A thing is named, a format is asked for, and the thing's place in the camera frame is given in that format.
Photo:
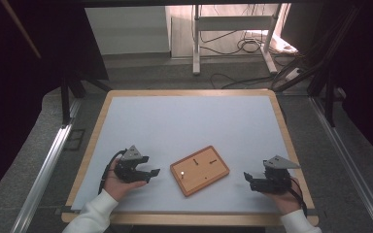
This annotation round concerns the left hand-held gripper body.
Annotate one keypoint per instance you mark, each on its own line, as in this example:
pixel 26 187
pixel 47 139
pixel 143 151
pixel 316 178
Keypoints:
pixel 129 168

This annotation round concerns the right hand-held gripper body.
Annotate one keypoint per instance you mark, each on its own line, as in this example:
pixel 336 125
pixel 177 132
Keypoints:
pixel 277 176

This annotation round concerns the wooden board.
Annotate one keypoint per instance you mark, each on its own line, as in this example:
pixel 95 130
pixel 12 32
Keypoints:
pixel 199 170

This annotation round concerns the person's left hand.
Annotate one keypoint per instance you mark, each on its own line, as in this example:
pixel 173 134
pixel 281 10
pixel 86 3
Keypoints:
pixel 118 187

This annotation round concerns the person's right hand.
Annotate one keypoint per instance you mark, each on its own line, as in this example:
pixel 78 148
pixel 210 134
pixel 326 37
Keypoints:
pixel 286 202

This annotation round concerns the silver screw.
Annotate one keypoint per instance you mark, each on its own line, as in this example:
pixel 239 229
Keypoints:
pixel 182 175

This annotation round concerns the black screw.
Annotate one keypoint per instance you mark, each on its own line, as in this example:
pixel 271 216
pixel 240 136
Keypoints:
pixel 195 161
pixel 213 161

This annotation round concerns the white table mat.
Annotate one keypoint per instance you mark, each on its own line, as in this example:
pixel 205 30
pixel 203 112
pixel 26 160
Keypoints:
pixel 187 129

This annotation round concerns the black floor grate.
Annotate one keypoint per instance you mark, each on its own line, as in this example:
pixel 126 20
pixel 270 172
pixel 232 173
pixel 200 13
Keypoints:
pixel 74 139

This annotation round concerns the black metal stand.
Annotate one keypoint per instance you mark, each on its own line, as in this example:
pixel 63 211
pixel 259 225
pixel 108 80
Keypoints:
pixel 328 97
pixel 65 100

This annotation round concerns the white power strip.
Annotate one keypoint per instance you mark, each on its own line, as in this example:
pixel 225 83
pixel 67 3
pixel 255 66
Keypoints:
pixel 293 73

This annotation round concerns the white panel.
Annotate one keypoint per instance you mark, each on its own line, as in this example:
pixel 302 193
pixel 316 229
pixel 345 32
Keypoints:
pixel 128 30

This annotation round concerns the wooden stick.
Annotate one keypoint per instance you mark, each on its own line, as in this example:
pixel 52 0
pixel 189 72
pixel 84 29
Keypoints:
pixel 20 29

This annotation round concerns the aluminium rail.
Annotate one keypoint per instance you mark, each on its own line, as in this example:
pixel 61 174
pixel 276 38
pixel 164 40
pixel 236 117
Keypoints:
pixel 346 155
pixel 42 174

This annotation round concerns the white metal stand frame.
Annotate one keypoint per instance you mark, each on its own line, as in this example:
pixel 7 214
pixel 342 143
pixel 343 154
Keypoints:
pixel 196 39

